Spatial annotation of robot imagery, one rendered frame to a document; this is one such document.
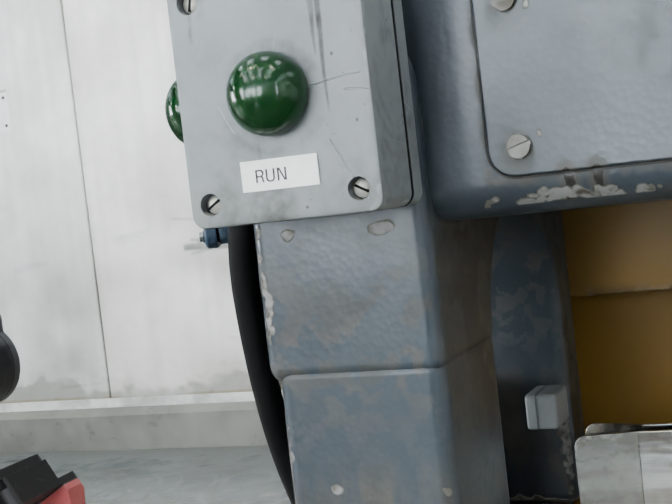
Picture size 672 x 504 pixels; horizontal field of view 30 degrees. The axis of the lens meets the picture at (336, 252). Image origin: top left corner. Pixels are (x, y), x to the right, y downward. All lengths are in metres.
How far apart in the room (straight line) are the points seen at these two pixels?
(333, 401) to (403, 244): 0.07
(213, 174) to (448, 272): 0.10
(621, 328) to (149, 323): 5.89
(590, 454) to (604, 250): 0.13
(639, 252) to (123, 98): 5.95
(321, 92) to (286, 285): 0.09
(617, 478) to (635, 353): 0.14
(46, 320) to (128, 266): 0.60
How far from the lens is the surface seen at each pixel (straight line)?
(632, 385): 0.77
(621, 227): 0.71
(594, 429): 0.66
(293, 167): 0.44
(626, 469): 0.64
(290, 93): 0.43
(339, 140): 0.44
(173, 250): 6.48
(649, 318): 0.76
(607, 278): 0.71
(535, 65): 0.47
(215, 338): 6.42
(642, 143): 0.46
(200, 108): 0.46
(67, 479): 0.84
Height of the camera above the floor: 1.25
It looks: 3 degrees down
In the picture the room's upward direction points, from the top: 7 degrees counter-clockwise
